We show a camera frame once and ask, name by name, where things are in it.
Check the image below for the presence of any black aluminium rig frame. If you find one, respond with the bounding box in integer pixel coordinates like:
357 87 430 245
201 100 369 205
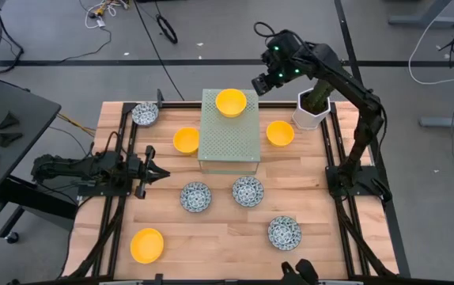
61 89 401 285

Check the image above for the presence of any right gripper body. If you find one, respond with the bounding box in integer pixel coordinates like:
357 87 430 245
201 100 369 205
251 59 291 97

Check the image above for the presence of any green perforated metal shelf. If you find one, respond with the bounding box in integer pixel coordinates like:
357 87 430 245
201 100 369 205
197 88 262 176

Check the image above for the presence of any silver aluminium rail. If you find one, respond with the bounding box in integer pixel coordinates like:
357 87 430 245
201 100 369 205
99 279 145 285
317 279 365 285

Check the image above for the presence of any black coiled cable ring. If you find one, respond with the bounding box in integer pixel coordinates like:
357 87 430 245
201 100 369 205
155 13 179 44

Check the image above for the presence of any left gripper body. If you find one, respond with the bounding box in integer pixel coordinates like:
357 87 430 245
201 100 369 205
126 145 157 200

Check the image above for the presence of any yellow floor cable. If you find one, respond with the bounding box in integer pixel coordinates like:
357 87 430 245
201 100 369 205
55 112 96 138

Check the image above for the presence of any black triangular bracket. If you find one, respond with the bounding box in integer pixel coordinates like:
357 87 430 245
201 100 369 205
0 131 25 149
0 111 21 130

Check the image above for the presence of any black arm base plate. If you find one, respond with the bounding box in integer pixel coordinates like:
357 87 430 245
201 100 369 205
325 165 390 198
78 180 135 198

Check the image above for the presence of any long white cable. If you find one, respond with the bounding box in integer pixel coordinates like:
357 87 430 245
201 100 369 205
407 0 454 86

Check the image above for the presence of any white hexagonal plant pot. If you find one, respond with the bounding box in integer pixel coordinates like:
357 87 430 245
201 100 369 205
291 87 332 131

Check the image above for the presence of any white cable bundle with plug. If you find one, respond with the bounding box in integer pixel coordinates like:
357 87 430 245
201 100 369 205
83 0 130 29

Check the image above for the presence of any grey desk foot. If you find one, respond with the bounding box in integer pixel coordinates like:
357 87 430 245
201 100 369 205
419 107 454 130
388 0 454 29

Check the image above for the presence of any teal floral patterned bowl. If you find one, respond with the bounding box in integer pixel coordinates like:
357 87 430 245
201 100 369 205
231 175 266 208
267 215 303 252
131 101 160 127
179 180 213 214

